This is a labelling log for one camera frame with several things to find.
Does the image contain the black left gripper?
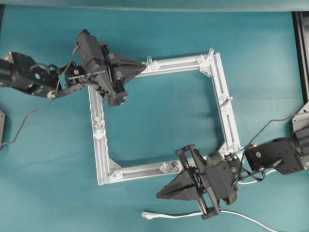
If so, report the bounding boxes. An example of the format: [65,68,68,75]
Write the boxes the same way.
[84,42,146,106]

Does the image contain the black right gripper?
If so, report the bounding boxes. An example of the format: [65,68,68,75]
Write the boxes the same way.
[156,144,220,219]

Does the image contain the white cable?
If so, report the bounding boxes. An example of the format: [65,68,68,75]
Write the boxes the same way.
[140,168,278,232]

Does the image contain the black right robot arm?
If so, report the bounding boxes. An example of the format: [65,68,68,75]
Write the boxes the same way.
[156,129,309,219]

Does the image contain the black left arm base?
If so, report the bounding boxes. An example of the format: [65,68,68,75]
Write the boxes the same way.
[0,109,6,149]

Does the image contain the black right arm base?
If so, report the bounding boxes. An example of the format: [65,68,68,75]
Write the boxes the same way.
[292,102,309,146]

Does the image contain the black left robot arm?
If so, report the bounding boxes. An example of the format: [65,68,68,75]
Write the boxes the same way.
[0,42,146,106]

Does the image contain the clear pin bottom middle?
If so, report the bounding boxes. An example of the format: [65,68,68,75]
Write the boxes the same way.
[159,161,179,174]

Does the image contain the clear pin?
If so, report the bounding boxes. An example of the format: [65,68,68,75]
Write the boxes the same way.
[196,48,214,73]
[93,117,105,140]
[159,161,179,174]
[109,170,123,183]
[146,56,160,72]
[229,144,241,153]
[218,94,233,105]

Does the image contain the clear pin top middle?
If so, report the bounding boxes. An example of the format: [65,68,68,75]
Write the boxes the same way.
[146,56,160,72]

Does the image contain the clear pin bottom right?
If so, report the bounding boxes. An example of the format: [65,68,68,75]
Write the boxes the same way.
[229,144,241,153]

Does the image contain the clear pin left middle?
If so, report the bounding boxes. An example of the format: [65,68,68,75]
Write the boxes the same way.
[93,117,105,140]

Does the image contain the clear pin bottom left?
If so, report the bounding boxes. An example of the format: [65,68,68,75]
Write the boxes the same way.
[109,170,123,183]

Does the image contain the clear pin top right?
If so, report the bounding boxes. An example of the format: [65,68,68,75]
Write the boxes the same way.
[196,48,214,73]

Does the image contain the clear pin right middle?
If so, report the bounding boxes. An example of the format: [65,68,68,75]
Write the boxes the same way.
[218,94,233,105]

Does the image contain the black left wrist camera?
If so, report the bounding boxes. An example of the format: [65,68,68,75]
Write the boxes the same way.
[76,29,105,73]

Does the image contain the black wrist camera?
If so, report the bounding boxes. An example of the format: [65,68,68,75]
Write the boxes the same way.
[205,152,237,205]
[76,29,105,73]

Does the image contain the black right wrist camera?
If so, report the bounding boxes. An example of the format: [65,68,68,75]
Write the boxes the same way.
[205,152,237,205]

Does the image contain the grey left arm cable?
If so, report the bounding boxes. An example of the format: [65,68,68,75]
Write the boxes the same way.
[0,44,82,145]

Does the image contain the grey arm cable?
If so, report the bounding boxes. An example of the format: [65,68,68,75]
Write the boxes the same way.
[0,44,82,145]
[241,113,297,152]

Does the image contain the square aluminium extrusion frame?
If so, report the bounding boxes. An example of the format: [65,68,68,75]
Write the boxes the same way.
[88,52,241,186]

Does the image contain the grey right arm cable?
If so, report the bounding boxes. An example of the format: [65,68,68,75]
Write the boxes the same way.
[241,113,297,152]

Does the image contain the black extrusion rail right edge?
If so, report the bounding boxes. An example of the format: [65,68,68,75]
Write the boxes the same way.
[292,11,309,103]

